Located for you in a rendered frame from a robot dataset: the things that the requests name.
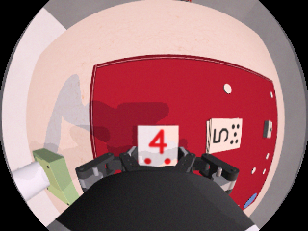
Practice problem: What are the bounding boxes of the blue-backed plywood card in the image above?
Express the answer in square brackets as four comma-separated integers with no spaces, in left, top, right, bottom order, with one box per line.
[137,124,180,167]

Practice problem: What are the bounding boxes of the grey block with peg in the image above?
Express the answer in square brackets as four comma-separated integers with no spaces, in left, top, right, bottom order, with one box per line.
[263,119,273,140]

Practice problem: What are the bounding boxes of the red felt mat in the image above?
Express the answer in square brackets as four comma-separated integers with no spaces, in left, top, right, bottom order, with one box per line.
[89,54,279,208]

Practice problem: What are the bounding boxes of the pale beige stone table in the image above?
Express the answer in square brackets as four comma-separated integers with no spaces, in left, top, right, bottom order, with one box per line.
[25,0,287,219]

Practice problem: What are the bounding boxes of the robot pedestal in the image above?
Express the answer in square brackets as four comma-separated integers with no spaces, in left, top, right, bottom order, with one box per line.
[32,147,80,206]

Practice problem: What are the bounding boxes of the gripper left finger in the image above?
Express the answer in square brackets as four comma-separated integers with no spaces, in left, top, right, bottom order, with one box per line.
[75,145,140,193]

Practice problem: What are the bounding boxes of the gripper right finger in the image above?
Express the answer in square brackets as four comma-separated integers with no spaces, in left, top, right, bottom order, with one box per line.
[177,145,241,195]

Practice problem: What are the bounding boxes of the white card pile five pips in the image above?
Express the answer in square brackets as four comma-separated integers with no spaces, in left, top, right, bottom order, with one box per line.
[205,117,244,154]

